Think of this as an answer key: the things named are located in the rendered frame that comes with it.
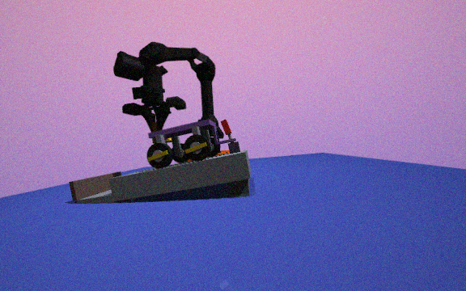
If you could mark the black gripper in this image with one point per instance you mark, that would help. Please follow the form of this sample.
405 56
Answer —
161 111

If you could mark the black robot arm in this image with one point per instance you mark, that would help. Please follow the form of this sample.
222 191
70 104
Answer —
145 67

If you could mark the red-headed grey pin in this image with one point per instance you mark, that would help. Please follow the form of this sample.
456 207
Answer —
226 128

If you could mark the grey ramp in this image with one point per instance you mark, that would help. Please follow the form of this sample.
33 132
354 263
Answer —
233 169

